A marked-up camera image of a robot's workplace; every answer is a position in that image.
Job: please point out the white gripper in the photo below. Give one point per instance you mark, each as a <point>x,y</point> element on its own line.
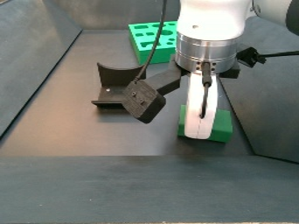
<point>201,114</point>

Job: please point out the green arch block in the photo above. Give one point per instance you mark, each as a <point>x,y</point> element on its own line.
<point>222,126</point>

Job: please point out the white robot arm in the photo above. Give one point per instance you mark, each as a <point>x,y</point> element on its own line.
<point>210,26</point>

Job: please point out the black curved fixture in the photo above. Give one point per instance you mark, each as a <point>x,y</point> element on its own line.
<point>114,81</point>

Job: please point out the green shape sorter board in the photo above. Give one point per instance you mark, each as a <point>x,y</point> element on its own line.
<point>142,37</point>

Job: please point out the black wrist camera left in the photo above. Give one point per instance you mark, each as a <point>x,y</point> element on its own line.
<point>144,94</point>

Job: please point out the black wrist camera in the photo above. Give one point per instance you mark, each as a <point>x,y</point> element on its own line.
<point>247,57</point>
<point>144,94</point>

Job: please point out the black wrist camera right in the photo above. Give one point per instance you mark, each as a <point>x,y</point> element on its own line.
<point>247,57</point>

